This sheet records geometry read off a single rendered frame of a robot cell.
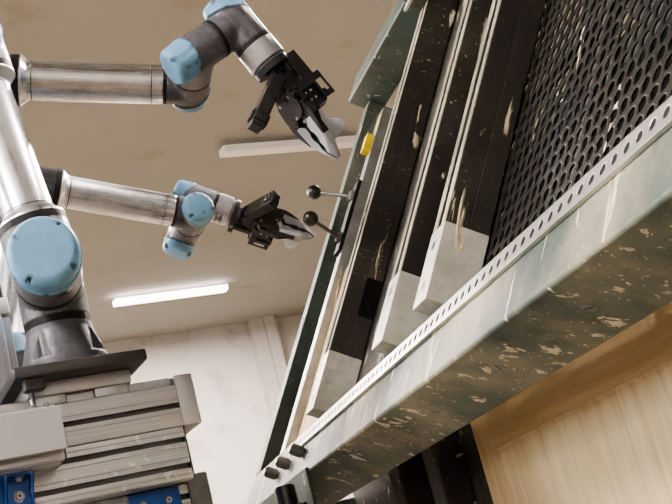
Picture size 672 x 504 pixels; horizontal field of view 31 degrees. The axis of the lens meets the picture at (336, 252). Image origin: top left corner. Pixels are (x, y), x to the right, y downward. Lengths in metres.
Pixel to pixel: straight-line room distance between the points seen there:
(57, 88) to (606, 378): 1.15
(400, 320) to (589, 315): 0.65
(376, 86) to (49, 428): 1.73
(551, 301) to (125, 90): 1.20
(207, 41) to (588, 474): 1.00
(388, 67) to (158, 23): 4.08
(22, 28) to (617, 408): 5.68
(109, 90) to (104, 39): 4.99
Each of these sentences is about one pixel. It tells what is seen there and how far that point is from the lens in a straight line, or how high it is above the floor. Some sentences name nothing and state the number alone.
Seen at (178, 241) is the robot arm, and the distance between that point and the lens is 2.89.
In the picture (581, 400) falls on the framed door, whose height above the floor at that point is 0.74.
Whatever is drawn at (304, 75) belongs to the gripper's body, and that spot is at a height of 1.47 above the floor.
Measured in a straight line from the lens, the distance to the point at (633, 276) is 1.19.
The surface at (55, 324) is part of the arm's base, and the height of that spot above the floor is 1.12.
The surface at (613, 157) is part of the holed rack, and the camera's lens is 1.18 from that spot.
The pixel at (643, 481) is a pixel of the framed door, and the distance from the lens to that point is 1.67.
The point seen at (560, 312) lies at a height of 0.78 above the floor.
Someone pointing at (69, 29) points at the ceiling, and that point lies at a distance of 7.10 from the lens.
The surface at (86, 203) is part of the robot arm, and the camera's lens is 2.76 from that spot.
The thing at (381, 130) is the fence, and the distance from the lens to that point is 3.08.
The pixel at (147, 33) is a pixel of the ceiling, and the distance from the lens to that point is 7.29.
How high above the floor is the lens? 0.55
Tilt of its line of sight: 16 degrees up
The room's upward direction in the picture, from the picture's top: 15 degrees counter-clockwise
